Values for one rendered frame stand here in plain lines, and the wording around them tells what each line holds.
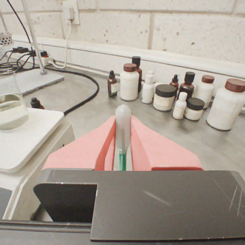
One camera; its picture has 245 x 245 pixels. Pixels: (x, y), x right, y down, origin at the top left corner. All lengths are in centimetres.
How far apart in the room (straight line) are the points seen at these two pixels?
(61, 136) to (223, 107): 33
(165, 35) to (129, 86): 22
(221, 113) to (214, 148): 8
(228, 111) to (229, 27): 24
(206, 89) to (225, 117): 10
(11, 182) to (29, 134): 6
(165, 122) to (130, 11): 41
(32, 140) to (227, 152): 34
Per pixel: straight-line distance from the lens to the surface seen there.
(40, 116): 28
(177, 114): 41
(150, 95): 45
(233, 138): 41
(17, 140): 24
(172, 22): 57
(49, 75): 71
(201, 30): 55
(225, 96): 39
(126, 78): 44
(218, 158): 35
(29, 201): 24
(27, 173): 23
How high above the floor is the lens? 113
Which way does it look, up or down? 37 degrees down
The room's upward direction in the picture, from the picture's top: straight up
